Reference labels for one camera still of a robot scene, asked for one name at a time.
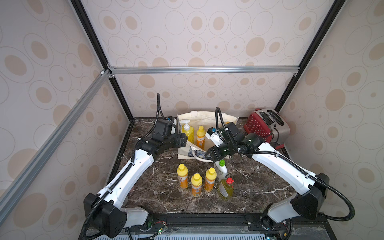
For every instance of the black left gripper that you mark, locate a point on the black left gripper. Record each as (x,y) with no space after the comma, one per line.
(182,139)

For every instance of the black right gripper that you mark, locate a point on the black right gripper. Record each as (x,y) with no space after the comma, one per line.
(210,153)

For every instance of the yellow pump dish soap bottle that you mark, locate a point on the yellow pump dish soap bottle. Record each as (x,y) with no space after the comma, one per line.
(188,130)

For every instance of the orange bottle yellow cap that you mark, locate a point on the orange bottle yellow cap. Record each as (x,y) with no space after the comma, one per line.
(201,134)
(211,176)
(182,172)
(196,182)

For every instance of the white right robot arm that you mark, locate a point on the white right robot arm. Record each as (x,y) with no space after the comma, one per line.
(309,196)

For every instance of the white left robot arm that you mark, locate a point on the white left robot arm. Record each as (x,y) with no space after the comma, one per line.
(104,211)

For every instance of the white bottle green cap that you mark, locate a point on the white bottle green cap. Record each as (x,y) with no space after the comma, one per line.
(221,169)

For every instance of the yellow-green bottle red cap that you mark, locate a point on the yellow-green bottle red cap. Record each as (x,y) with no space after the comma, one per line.
(226,188)

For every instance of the red and silver toaster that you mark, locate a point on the red and silver toaster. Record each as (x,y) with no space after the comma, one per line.
(268,124)

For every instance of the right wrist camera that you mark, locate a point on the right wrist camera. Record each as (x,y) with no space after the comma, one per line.
(225,135)

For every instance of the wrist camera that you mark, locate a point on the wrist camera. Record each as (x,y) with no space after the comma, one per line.
(225,135)
(164,128)

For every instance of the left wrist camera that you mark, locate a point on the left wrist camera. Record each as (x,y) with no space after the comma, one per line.
(164,128)

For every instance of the silver horizontal back rail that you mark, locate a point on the silver horizontal back rail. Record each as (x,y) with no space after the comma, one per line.
(205,69)

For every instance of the black base frame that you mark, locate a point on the black base frame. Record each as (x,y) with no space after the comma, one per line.
(246,226)

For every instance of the silver left side rail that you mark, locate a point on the silver left side rail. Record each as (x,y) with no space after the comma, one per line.
(20,185)

